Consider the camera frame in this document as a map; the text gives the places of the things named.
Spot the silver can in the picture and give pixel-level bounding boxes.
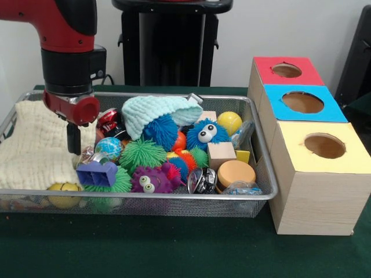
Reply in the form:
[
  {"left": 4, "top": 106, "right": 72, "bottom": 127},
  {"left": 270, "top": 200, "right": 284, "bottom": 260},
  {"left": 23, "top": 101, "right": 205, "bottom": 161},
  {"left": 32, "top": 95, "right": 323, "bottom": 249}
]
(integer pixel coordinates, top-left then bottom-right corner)
[{"left": 75, "top": 146, "right": 108, "bottom": 169}]

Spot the red black packet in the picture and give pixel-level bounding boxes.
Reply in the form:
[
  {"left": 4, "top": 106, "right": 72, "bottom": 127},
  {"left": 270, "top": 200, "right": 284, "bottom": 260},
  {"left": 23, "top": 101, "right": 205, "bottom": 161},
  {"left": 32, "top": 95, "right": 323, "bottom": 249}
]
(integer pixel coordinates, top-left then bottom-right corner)
[{"left": 96, "top": 108, "right": 126, "bottom": 140}]

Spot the purple plastic block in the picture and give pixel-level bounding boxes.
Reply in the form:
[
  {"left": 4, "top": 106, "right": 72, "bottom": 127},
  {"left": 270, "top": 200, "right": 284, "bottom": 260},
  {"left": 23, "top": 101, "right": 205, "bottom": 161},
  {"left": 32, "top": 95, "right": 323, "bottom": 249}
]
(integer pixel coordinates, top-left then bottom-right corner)
[{"left": 76, "top": 160, "right": 118, "bottom": 188}]

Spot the cream waffle cloth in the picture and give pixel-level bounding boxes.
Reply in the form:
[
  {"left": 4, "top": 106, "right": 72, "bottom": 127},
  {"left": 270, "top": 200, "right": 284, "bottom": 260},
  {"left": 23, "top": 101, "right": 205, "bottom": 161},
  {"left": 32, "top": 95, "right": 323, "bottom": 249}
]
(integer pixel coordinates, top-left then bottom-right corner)
[{"left": 0, "top": 100, "right": 98, "bottom": 191}]

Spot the wooden cube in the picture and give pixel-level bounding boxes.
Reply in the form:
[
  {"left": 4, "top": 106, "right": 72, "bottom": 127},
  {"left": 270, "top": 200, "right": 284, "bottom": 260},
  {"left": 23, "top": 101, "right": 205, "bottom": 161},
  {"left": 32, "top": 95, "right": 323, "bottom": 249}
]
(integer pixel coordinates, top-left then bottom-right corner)
[{"left": 207, "top": 142, "right": 237, "bottom": 170}]

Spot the yellow block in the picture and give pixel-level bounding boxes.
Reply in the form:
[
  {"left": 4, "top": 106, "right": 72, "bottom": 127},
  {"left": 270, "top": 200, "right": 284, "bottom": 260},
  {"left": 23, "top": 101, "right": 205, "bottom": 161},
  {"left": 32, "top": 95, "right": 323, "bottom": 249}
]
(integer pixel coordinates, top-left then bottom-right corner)
[{"left": 235, "top": 149, "right": 251, "bottom": 165}]

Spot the clear blue plastic packet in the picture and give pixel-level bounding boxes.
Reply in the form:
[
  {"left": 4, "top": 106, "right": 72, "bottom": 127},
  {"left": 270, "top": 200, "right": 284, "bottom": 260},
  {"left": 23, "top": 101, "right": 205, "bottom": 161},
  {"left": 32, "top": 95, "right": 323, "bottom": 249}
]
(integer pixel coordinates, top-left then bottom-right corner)
[{"left": 230, "top": 122, "right": 256, "bottom": 150}]

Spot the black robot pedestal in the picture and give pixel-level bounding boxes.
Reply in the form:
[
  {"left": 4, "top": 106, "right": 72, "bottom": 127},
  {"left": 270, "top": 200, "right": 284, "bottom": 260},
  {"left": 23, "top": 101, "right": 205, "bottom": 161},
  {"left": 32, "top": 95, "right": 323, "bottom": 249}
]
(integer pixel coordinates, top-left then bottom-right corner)
[{"left": 96, "top": 0, "right": 234, "bottom": 87}]

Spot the purple spiky ball with eyes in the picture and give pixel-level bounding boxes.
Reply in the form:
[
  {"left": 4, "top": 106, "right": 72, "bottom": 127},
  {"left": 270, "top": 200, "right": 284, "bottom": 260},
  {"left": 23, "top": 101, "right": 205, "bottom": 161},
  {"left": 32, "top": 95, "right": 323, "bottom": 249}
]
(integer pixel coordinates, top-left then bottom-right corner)
[{"left": 131, "top": 162, "right": 181, "bottom": 195}]

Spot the clear mesh bin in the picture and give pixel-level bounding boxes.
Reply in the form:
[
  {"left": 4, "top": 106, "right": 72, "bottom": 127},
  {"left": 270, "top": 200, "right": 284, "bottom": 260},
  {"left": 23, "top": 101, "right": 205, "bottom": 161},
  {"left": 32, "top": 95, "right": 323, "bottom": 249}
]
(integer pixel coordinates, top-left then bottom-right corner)
[{"left": 0, "top": 90, "right": 279, "bottom": 218}]

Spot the wooden box with three holes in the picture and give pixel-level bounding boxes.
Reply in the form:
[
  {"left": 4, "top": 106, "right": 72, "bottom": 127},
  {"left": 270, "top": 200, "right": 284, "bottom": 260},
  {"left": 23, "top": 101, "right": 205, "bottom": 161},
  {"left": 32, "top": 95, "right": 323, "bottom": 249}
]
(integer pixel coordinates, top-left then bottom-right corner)
[{"left": 248, "top": 56, "right": 371, "bottom": 236}]

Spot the small green spiky ball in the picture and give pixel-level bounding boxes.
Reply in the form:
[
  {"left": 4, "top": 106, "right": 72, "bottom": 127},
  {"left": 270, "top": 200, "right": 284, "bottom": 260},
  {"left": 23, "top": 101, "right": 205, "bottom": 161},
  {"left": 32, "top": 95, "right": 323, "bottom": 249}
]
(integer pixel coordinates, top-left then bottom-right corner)
[{"left": 119, "top": 138, "right": 168, "bottom": 173}]

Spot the clear crumpled plastic packet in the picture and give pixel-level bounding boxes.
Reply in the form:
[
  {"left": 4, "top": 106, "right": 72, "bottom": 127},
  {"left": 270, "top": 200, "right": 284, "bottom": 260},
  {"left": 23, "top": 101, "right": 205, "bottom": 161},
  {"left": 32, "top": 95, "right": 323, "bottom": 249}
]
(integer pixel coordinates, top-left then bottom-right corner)
[{"left": 223, "top": 181, "right": 264, "bottom": 196}]

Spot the yellow smiley ball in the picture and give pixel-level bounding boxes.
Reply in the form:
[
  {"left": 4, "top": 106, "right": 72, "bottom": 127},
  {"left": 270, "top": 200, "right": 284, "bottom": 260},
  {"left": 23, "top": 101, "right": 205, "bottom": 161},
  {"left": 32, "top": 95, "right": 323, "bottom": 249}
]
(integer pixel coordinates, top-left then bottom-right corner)
[{"left": 48, "top": 182, "right": 83, "bottom": 209}]

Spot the blue fuzzy ball with eyes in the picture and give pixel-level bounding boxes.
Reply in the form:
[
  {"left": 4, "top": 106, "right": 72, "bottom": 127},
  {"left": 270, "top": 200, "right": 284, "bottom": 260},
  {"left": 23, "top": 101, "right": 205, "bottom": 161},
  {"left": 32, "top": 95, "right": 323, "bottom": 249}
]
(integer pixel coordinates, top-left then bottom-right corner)
[{"left": 185, "top": 119, "right": 230, "bottom": 152}]

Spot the blue globe ball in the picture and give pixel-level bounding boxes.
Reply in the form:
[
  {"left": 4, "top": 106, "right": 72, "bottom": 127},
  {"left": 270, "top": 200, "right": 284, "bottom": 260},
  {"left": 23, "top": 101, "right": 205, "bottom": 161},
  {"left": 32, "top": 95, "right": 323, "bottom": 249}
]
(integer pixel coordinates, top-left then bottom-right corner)
[{"left": 95, "top": 138, "right": 124, "bottom": 163}]

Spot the mint green knit cloth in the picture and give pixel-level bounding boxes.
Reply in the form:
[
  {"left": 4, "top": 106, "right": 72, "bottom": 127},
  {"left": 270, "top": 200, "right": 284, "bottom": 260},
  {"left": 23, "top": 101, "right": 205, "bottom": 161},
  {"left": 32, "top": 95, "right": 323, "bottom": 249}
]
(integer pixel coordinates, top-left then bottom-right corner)
[{"left": 121, "top": 96, "right": 203, "bottom": 141}]

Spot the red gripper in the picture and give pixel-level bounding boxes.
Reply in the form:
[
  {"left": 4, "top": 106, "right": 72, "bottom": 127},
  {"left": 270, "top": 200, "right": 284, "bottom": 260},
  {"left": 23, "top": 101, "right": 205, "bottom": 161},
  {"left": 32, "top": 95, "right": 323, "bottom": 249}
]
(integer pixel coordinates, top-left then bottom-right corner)
[{"left": 43, "top": 89, "right": 101, "bottom": 156}]

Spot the large green spiky ball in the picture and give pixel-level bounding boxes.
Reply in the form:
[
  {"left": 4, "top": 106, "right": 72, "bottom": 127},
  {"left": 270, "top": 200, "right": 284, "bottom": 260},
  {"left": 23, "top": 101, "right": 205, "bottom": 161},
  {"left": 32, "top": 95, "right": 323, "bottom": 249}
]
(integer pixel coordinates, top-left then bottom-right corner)
[{"left": 86, "top": 166, "right": 133, "bottom": 195}]

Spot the round wooden disc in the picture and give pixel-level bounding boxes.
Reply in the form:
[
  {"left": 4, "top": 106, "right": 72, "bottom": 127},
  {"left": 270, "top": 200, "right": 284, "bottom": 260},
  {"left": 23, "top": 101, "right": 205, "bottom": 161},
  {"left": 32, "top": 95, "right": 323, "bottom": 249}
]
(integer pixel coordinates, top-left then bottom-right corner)
[{"left": 216, "top": 160, "right": 257, "bottom": 192}]

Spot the black chair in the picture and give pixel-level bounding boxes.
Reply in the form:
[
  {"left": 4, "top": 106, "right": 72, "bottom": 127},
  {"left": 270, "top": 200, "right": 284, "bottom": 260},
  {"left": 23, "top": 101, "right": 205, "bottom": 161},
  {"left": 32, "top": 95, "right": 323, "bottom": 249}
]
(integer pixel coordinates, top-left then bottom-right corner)
[{"left": 336, "top": 6, "right": 371, "bottom": 108}]

